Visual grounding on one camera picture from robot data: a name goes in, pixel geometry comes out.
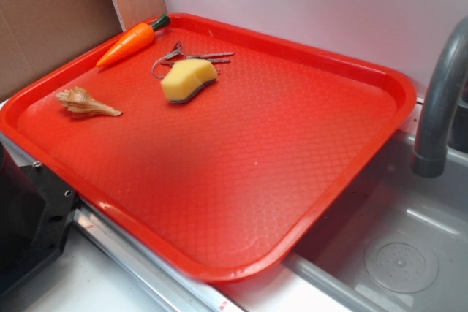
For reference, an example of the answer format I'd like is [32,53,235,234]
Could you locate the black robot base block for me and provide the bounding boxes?
[1,146,78,297]

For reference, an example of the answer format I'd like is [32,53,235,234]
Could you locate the orange toy carrot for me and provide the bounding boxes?
[96,13,171,67]

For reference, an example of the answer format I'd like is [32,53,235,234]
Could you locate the yellow sponge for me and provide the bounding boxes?
[161,58,218,103]

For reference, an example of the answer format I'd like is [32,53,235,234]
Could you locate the brown cardboard panel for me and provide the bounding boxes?
[1,0,166,101]

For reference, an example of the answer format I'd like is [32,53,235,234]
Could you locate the brown seashell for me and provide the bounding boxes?
[56,86,122,118]

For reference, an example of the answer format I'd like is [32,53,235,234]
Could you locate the red plastic tray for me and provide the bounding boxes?
[1,14,416,282]

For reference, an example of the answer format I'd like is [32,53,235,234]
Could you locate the gray sink faucet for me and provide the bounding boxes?
[411,18,467,178]

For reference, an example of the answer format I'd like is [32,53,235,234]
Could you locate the gray plastic sink basin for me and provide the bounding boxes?
[284,132,467,311]

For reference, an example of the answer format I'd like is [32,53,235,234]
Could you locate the metal keys on ring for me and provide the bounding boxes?
[151,42,235,79]

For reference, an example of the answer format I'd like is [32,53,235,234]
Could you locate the silver metal counter rail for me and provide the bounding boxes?
[0,132,242,312]

